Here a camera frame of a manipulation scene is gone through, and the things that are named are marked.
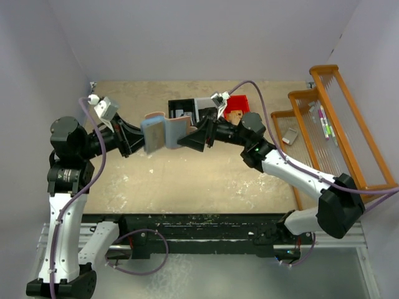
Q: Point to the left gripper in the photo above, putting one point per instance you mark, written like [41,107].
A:
[129,137]

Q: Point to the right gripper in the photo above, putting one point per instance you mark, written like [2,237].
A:
[196,139]

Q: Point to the orange credit card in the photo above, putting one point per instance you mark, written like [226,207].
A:
[154,137]

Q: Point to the pink leather card holder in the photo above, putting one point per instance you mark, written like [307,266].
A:
[174,128]

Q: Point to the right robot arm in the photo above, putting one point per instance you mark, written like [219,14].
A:
[337,210]

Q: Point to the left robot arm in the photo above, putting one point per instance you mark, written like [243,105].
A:
[69,270]

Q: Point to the orange cards in red bin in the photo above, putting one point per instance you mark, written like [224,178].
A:
[234,116]

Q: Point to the white plastic bin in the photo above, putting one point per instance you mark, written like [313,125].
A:
[203,103]

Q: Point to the black plastic bin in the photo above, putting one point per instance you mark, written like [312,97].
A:
[177,108]

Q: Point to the red plastic bin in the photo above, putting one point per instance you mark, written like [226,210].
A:
[236,102]

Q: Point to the small grey red box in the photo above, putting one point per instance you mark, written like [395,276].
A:
[290,136]

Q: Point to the orange wooden tiered rack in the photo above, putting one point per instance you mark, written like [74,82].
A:
[357,155]

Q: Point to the purple marker pen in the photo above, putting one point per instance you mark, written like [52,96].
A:
[323,123]

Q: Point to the green marker pen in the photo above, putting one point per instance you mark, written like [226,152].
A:
[332,134]

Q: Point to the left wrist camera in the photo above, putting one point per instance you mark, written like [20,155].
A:
[105,108]

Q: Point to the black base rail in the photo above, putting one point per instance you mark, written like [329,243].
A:
[147,234]

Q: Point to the aluminium frame rail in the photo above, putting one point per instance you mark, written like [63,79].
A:
[354,239]

